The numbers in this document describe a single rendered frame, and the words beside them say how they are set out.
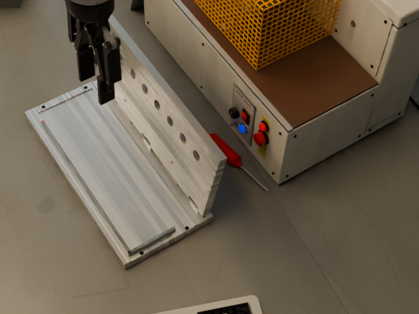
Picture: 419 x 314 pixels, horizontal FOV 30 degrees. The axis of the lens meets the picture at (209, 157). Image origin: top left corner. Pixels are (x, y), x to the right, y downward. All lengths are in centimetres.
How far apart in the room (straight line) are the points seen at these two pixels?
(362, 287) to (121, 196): 52
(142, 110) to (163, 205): 21
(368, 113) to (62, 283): 72
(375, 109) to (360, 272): 35
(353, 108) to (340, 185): 18
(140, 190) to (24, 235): 25
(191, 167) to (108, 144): 22
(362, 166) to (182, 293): 49
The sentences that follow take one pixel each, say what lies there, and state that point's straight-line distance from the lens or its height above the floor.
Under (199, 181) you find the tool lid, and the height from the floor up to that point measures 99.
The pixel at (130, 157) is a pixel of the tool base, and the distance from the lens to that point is 167.
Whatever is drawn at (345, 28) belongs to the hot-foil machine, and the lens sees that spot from 162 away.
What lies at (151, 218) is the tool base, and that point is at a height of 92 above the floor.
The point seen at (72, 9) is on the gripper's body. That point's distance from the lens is 126.
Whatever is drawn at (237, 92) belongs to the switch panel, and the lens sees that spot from 161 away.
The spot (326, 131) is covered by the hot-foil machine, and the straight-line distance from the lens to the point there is 160.
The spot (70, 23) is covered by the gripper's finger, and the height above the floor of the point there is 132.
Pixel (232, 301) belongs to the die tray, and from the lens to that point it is 151.
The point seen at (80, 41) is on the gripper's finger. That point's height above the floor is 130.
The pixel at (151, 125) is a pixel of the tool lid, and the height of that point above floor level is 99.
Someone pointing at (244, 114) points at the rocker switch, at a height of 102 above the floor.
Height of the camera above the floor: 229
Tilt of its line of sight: 55 degrees down
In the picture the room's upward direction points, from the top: 3 degrees clockwise
